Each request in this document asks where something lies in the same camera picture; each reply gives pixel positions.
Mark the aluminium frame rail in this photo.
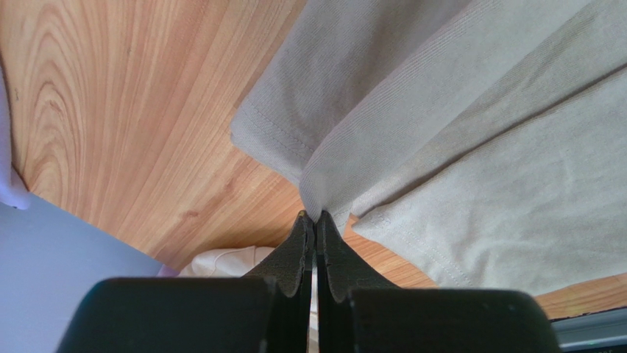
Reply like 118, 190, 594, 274
552, 307, 626, 353

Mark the beige cloth at left edge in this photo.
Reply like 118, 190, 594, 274
179, 246, 274, 278

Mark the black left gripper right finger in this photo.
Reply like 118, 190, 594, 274
315, 213, 559, 352

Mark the beige t-shirt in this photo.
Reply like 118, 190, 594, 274
230, 1, 626, 295

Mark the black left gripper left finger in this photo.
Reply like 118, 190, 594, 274
58, 212, 314, 352

